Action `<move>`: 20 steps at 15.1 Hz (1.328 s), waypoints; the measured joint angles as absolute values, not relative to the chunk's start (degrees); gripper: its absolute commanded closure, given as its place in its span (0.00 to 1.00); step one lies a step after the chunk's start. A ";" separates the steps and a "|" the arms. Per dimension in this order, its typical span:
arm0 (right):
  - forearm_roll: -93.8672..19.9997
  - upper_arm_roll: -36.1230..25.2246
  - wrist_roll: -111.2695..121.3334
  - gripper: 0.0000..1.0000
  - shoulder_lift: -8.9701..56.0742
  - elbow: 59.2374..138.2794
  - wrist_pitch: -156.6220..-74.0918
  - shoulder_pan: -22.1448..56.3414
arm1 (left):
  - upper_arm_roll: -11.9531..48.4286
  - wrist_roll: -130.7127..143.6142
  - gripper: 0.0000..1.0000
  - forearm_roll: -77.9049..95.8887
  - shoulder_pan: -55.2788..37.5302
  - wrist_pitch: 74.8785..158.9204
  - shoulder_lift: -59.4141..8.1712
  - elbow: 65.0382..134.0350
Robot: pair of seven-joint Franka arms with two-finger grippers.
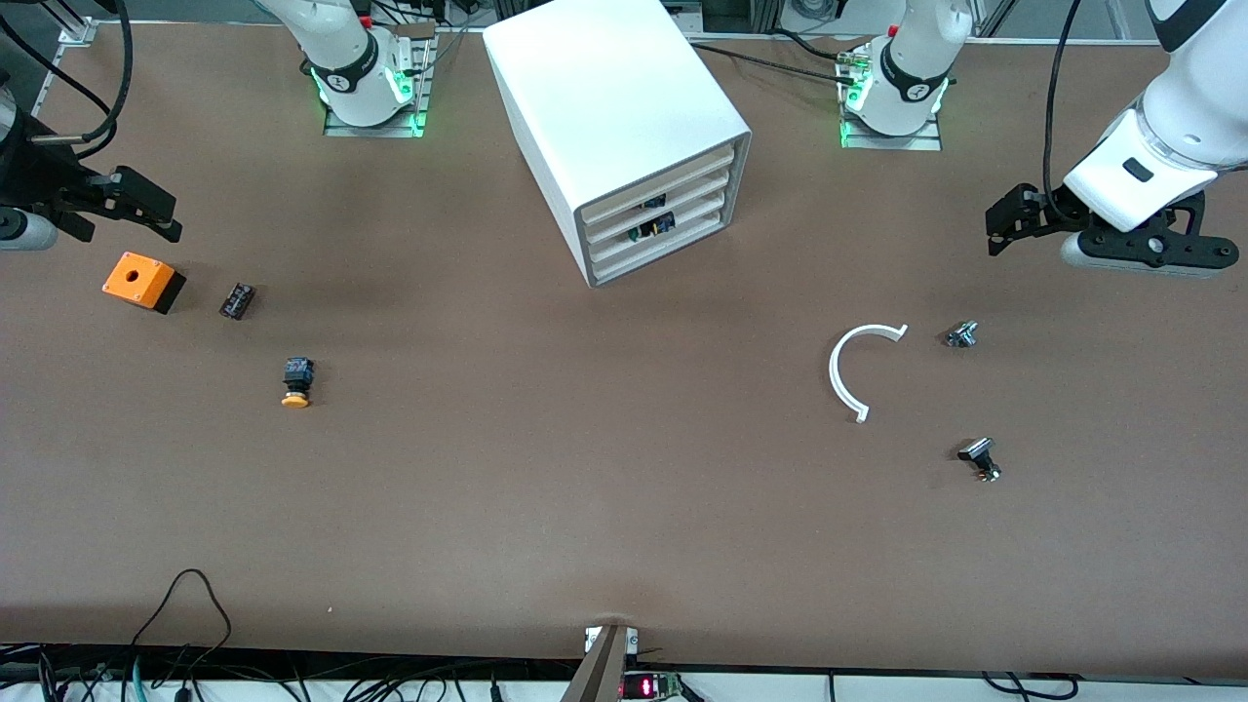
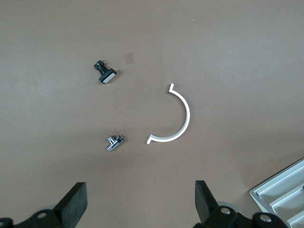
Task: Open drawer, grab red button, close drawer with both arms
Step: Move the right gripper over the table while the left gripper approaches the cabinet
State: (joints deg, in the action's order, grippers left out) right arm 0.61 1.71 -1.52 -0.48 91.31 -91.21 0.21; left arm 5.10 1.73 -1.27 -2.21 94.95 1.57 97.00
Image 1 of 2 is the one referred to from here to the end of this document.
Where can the aluminium corner bracket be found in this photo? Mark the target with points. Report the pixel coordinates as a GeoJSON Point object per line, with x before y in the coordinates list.
{"type": "Point", "coordinates": [78, 31]}

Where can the white mounting bracket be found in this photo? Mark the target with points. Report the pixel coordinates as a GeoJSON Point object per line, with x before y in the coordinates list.
{"type": "Point", "coordinates": [634, 640]}

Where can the orange button enclosure box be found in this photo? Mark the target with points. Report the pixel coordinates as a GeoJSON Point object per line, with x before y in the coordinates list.
{"type": "Point", "coordinates": [136, 278]}

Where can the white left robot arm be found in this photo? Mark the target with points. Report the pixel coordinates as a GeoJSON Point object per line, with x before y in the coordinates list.
{"type": "Point", "coordinates": [1194, 107]}

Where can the dark switch with yellow clip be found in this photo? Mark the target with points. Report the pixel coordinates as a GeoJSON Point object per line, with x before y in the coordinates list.
{"type": "Point", "coordinates": [651, 229]}

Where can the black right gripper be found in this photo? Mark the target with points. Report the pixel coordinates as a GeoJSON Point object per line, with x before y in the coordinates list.
{"type": "Point", "coordinates": [29, 174]}

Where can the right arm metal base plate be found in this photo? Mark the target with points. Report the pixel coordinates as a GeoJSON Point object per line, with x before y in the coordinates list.
{"type": "Point", "coordinates": [421, 88]}

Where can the black silver selector switch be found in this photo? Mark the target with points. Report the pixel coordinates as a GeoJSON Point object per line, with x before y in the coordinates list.
{"type": "Point", "coordinates": [979, 455]}

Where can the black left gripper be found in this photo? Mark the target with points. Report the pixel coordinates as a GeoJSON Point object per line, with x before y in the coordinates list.
{"type": "Point", "coordinates": [1051, 209]}

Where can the white curved plastic arc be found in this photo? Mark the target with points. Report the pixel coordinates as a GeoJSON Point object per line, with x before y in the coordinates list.
{"type": "Point", "coordinates": [834, 373]}

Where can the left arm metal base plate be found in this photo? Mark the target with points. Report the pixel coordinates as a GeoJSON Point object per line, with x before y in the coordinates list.
{"type": "Point", "coordinates": [892, 142]}

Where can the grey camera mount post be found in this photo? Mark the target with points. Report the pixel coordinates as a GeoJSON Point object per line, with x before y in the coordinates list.
{"type": "Point", "coordinates": [600, 673]}

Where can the small black contact block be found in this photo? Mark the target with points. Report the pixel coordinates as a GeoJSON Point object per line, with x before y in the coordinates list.
{"type": "Point", "coordinates": [237, 300]}

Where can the yellow mushroom push button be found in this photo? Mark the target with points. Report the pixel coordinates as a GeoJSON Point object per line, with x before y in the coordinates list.
{"type": "Point", "coordinates": [296, 380]}

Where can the white scoop-front drawer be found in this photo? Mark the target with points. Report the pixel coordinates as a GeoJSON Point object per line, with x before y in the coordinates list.
{"type": "Point", "coordinates": [702, 189]}

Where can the small silver knob switch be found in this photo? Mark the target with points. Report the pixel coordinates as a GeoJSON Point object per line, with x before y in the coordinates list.
{"type": "Point", "coordinates": [961, 334]}

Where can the small device with red display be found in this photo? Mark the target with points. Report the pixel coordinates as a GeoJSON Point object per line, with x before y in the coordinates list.
{"type": "Point", "coordinates": [643, 687]}

